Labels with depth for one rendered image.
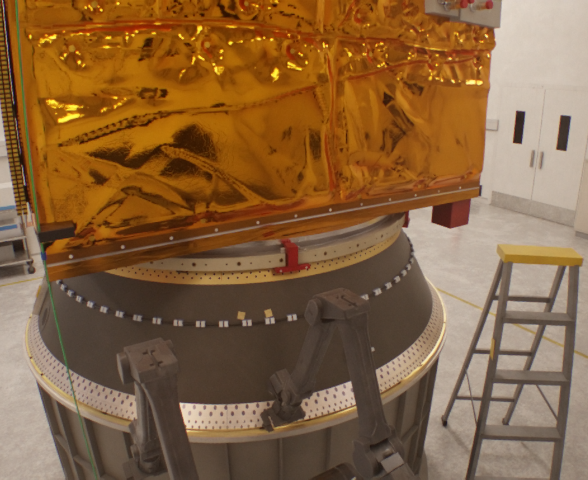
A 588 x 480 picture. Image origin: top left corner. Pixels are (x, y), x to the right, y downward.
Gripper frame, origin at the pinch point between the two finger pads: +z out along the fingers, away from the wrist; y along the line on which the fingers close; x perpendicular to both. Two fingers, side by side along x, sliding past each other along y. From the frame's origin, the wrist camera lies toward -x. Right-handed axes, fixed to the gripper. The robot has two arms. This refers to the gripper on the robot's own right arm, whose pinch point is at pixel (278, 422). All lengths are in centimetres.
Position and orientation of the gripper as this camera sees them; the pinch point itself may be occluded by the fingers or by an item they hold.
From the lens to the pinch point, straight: 162.2
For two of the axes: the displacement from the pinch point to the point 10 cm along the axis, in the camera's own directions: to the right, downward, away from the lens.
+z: -2.7, 6.8, 6.8
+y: -8.5, 1.7, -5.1
